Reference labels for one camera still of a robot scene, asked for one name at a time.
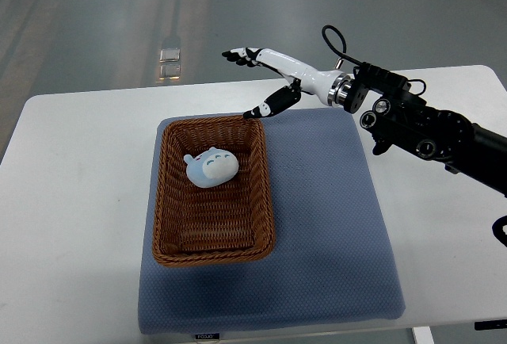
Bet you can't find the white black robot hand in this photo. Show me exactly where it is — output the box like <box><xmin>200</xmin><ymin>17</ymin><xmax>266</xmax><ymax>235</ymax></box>
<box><xmin>222</xmin><ymin>48</ymin><xmax>352</xmax><ymax>119</ymax></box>

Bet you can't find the light blue plush toy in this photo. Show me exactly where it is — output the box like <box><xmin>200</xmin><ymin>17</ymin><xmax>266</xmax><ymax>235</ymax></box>
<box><xmin>183</xmin><ymin>147</ymin><xmax>239</xmax><ymax>189</ymax></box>

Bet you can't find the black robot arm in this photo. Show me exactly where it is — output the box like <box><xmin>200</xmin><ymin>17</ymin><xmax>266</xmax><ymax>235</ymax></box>
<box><xmin>325</xmin><ymin>66</ymin><xmax>506</xmax><ymax>330</ymax></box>

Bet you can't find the brown wicker basket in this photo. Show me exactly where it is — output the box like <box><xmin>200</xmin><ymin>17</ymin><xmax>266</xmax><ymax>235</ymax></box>
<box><xmin>152</xmin><ymin>116</ymin><xmax>276</xmax><ymax>267</ymax></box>

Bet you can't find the metal floor plate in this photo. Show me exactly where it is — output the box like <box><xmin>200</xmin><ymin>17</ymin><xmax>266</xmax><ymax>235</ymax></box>
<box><xmin>158</xmin><ymin>48</ymin><xmax>181</xmax><ymax>81</ymax></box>

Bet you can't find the blue fabric mat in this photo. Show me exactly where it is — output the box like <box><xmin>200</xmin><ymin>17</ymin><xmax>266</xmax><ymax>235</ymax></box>
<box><xmin>138</xmin><ymin>109</ymin><xmax>405</xmax><ymax>334</ymax></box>

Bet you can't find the white table leg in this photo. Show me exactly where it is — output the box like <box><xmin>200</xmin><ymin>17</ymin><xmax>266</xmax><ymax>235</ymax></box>
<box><xmin>411</xmin><ymin>326</ymin><xmax>435</xmax><ymax>344</ymax></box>

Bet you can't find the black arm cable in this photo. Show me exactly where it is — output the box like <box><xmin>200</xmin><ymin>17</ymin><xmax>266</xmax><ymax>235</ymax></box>
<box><xmin>321</xmin><ymin>25</ymin><xmax>364</xmax><ymax>68</ymax></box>

